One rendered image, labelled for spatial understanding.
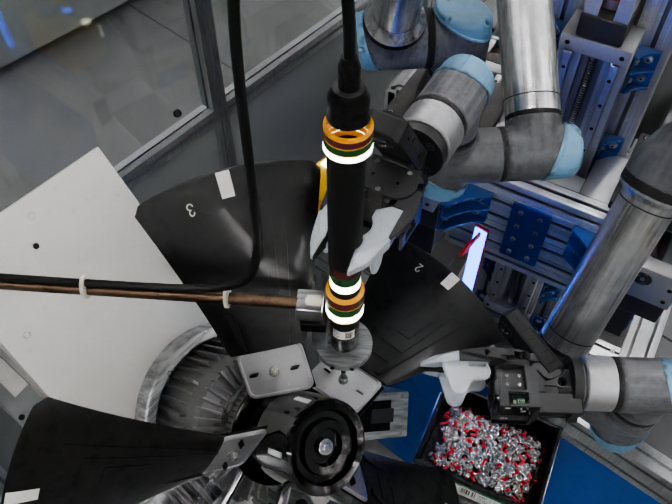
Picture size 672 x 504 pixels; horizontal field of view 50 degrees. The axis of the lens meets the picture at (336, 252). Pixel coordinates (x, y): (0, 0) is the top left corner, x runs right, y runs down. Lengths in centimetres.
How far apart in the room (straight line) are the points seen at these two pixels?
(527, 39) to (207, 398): 64
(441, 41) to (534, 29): 43
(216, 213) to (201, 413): 28
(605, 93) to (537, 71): 51
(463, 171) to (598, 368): 32
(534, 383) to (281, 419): 33
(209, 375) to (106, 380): 15
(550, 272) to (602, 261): 69
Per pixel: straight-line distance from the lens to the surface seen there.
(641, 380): 103
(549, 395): 100
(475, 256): 120
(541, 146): 99
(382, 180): 77
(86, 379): 105
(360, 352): 88
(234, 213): 87
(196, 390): 101
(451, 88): 88
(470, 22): 143
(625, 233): 102
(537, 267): 173
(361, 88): 58
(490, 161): 97
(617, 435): 113
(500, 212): 164
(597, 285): 105
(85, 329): 104
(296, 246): 87
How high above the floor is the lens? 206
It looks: 52 degrees down
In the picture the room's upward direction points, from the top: straight up
